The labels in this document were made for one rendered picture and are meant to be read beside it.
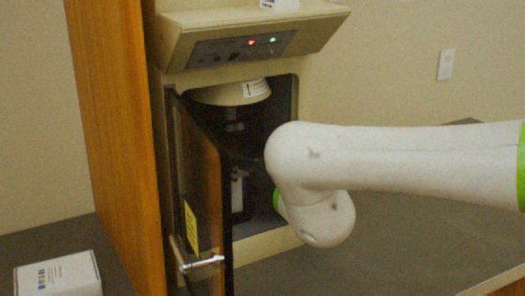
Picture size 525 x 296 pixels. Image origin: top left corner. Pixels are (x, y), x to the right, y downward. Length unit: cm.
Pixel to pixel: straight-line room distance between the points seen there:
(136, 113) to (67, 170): 61
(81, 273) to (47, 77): 47
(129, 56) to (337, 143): 33
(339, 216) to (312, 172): 12
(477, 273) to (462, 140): 63
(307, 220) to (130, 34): 39
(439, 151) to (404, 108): 127
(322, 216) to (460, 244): 59
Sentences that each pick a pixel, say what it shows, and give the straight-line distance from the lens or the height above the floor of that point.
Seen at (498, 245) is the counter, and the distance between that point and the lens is 137.
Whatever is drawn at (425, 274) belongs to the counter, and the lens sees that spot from 122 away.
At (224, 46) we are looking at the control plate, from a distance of 87.
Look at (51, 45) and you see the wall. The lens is 131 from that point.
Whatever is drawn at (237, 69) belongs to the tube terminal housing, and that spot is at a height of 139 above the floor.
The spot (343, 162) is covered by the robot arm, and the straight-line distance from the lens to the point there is 71.
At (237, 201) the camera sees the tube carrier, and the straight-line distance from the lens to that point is 116.
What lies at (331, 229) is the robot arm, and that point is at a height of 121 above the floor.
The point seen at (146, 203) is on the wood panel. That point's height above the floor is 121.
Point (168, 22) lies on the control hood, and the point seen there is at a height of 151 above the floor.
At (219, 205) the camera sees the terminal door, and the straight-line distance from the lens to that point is 68.
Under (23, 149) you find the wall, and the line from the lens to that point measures 138.
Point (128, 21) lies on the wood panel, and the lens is 79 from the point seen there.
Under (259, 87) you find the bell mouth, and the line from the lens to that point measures 105.
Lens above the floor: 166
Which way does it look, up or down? 24 degrees down
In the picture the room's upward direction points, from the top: straight up
